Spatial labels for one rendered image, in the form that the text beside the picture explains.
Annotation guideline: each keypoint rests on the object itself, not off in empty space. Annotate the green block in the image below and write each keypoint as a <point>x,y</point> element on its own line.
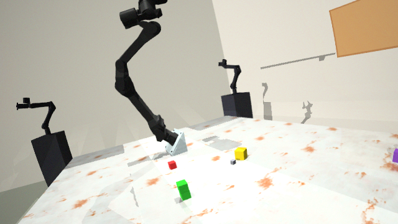
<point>182,186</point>
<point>185,195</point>

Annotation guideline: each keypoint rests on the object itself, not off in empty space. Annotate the yellow cube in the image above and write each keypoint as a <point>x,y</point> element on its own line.
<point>241,153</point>

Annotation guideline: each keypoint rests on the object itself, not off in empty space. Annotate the red block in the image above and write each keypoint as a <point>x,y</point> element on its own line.
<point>172,165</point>

